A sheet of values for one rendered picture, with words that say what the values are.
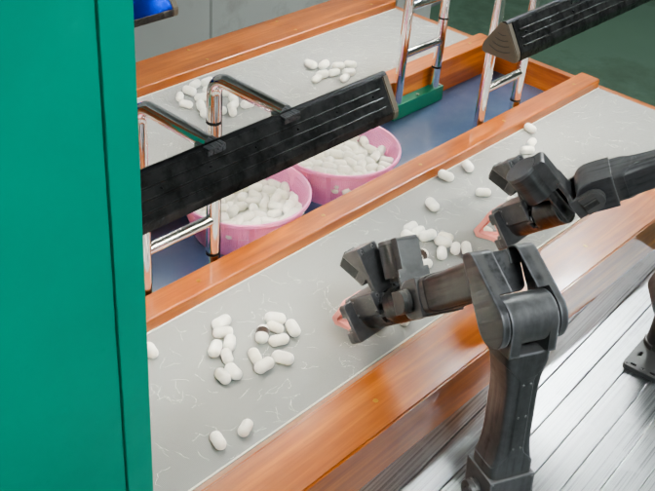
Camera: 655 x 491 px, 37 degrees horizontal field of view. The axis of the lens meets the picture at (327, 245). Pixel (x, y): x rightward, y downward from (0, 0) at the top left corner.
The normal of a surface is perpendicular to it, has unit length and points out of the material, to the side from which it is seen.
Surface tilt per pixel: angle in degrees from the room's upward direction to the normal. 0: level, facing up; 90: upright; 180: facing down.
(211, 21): 90
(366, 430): 0
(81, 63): 90
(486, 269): 20
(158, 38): 90
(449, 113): 0
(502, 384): 95
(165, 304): 0
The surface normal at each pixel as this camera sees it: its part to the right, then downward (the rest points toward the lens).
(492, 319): -0.93, 0.15
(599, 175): -0.40, -0.79
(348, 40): 0.07, -0.82
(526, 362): 0.37, 0.45
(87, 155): 0.73, 0.43
